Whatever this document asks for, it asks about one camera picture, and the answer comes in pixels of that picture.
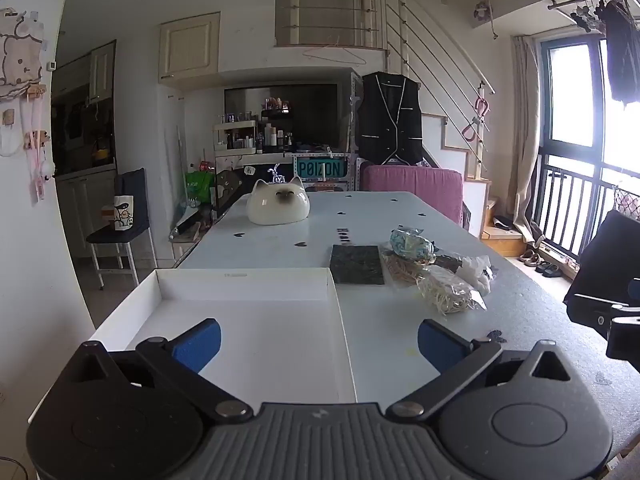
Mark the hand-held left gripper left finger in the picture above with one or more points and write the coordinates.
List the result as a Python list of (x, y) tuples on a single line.
[(197, 344)]

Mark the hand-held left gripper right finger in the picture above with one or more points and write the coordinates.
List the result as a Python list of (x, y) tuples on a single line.
[(439, 344)]

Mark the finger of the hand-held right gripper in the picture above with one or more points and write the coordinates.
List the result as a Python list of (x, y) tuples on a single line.
[(592, 312)]

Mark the pale rubber band bag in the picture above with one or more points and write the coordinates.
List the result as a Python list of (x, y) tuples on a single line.
[(450, 294)]

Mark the white shallow box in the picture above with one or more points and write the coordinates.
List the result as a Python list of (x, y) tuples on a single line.
[(250, 320)]

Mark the clear white plastic bag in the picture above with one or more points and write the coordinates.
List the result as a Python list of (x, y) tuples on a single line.
[(475, 271)]

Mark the dark plastic bag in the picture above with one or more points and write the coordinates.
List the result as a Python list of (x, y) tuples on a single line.
[(446, 261)]

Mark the tan rubber band bag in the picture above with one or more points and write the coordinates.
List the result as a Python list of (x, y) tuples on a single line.
[(400, 269)]

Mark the blue and white bag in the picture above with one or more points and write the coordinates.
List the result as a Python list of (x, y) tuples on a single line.
[(411, 246)]

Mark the dark folding chair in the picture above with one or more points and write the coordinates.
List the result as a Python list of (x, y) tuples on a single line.
[(610, 255)]

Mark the dark shoes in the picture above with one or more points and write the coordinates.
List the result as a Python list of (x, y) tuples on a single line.
[(550, 270)]

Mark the tan sandals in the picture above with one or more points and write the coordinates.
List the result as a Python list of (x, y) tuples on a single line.
[(530, 258)]

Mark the black balcony railing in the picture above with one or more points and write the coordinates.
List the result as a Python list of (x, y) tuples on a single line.
[(570, 210)]

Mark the dark speckled mat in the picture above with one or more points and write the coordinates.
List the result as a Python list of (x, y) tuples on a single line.
[(357, 264)]

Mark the white printed cup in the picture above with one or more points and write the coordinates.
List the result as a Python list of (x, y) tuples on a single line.
[(121, 214)]

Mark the green bag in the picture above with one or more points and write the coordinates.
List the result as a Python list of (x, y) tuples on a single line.
[(199, 186)]

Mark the cat-shaped ceramic bowl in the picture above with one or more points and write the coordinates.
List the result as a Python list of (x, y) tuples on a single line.
[(277, 205)]

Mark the dark blue chair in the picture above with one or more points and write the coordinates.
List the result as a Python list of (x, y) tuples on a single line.
[(132, 195)]

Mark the beige curtain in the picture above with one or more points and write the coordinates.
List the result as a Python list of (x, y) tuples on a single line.
[(525, 135)]

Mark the cream shelf organizer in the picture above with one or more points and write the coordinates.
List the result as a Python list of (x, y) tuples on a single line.
[(235, 135)]

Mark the teal plate sign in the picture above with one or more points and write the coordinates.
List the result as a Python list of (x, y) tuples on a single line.
[(320, 167)]

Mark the pink hooks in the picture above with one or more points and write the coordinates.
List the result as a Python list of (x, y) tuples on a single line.
[(470, 132)]

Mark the black vest with white trim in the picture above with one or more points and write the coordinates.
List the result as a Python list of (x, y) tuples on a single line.
[(390, 120)]

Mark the hanging dark clothes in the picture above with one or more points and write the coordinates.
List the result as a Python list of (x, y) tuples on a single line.
[(620, 55)]

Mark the cream cabinet door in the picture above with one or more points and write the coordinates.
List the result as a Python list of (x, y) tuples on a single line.
[(190, 47)]

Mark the ceiling drying rack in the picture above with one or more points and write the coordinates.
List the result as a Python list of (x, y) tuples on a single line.
[(580, 12)]

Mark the stair railing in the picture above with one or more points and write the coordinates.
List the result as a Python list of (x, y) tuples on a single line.
[(402, 15)]

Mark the cartoon wall cloth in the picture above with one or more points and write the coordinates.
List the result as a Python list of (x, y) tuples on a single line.
[(17, 60)]

